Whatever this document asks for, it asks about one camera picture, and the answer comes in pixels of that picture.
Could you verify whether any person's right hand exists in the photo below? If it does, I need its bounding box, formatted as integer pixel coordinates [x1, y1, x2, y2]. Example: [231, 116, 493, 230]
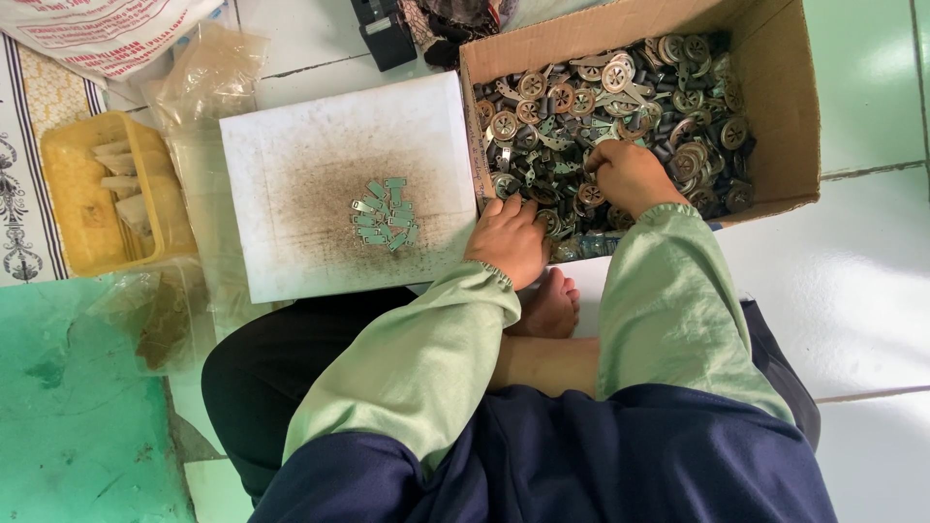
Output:
[584, 138, 691, 222]

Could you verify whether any person's left hand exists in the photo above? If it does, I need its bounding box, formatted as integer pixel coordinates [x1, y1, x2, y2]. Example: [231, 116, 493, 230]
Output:
[464, 194, 553, 292]

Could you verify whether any heap of metal parts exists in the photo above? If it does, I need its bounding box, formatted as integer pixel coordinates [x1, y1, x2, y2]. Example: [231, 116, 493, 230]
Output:
[474, 31, 757, 261]

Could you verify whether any person's bare foot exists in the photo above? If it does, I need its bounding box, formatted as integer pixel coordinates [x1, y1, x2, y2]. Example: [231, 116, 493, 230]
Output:
[504, 266, 581, 340]

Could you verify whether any pile of small green plates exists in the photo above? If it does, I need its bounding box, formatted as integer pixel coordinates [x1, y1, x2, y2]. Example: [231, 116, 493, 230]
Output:
[351, 176, 421, 253]

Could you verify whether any brown cardboard box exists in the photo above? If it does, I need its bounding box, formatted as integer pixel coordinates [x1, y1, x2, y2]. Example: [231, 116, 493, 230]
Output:
[459, 0, 822, 232]

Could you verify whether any dark patterned cloth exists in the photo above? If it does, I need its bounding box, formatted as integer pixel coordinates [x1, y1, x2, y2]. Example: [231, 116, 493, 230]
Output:
[398, 0, 518, 71]

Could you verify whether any white stained board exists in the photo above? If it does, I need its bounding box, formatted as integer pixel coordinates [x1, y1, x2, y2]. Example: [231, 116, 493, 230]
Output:
[218, 70, 481, 305]

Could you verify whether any black device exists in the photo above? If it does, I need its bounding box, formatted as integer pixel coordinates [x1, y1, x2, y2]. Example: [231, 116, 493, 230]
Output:
[350, 0, 419, 73]

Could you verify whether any person's legs and clothing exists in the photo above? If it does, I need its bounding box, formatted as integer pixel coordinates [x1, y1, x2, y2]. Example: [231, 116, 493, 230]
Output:
[201, 287, 840, 523]

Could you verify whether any clear plastic bag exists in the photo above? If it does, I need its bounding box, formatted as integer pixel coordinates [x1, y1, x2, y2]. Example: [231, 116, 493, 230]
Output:
[141, 20, 271, 342]

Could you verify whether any plastic bag with brown residue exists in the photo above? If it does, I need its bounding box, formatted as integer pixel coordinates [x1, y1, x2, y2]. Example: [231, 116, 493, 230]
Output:
[86, 256, 219, 377]

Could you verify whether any yellow plastic basket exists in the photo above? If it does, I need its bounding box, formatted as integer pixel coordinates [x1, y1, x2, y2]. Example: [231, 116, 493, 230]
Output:
[40, 110, 199, 278]

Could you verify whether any white printed sack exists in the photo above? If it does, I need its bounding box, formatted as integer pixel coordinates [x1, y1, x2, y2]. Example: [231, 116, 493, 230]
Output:
[0, 0, 228, 82]

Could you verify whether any green floor mat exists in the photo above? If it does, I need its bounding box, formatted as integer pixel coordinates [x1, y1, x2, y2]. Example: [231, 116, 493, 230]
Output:
[0, 276, 197, 523]

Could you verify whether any patterned floor mat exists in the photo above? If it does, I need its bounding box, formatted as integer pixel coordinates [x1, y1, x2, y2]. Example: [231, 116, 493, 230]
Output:
[0, 32, 110, 288]

